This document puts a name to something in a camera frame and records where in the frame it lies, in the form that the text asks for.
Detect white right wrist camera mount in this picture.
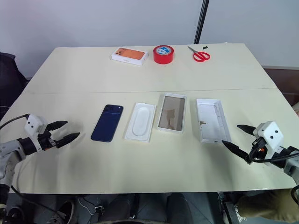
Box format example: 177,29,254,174
253,121,285,165

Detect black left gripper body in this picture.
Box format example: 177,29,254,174
37,127,59,153

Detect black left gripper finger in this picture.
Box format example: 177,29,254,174
55,132,81,148
47,120,69,132

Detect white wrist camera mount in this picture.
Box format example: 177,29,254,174
24,114,48,152
253,121,285,165

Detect orange print phone box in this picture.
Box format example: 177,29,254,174
110,47,150,67

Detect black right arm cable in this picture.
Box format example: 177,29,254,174
248,149,299,164

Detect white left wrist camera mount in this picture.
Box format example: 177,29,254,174
24,114,48,152

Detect red handled scissors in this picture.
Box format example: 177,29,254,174
187,45,212,63

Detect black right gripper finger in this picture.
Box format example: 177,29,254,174
236,124,257,135
221,140,250,162

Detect black metal frame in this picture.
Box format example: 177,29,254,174
216,191,237,224

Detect white phone box base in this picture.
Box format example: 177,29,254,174
196,98,233,144

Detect black chair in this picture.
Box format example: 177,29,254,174
0,52,30,116

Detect white moulded paper tray insert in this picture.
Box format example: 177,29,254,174
124,101,157,143

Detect dark rounded shape grey rim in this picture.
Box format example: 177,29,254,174
46,200,76,224

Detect black metal pole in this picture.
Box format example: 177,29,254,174
193,0,210,44

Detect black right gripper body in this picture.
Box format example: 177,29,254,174
244,137,267,165

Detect white phone box lid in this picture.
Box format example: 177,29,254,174
156,93,188,135

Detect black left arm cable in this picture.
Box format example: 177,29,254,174
0,113,31,130

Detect red tape roll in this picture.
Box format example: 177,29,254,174
153,45,175,64

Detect dark blue smartphone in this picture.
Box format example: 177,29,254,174
90,104,124,142

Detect dark rounded shape white clips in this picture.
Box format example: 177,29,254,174
76,193,141,224

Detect brown cabinet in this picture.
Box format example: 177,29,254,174
261,66,299,107

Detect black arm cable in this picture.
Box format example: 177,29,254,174
0,113,31,130
248,149,299,164

